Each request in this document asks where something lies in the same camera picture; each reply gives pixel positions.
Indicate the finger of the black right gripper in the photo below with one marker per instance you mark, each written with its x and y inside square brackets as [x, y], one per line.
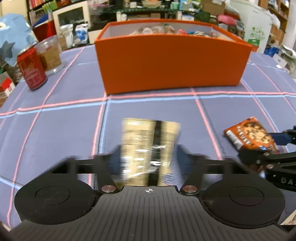
[286, 137]
[257, 160]

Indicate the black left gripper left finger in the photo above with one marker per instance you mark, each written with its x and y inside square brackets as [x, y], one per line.
[68, 190]

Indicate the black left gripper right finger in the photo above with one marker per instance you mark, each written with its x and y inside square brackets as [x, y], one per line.
[229, 191]

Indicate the brown cookie packet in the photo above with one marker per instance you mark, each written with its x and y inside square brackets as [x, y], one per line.
[250, 134]

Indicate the gold clear snack packet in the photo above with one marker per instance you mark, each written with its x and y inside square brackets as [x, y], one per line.
[148, 152]

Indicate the blue purple checked tablecloth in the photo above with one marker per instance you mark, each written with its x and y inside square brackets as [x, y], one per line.
[71, 115]

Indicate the white chest freezer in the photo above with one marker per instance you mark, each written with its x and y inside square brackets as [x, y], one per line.
[257, 23]

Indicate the red drink can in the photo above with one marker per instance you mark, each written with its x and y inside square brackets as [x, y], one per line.
[31, 67]

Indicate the red folding chair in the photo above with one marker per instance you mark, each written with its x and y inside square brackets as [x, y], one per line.
[225, 20]

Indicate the clear plastic jar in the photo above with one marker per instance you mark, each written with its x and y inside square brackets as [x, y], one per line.
[49, 53]

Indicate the orange storage box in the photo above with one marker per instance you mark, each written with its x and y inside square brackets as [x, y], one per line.
[155, 54]

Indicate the fruit bowl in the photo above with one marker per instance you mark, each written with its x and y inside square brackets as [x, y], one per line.
[151, 4]

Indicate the white glass door cabinet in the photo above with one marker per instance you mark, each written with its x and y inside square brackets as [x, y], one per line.
[77, 11]

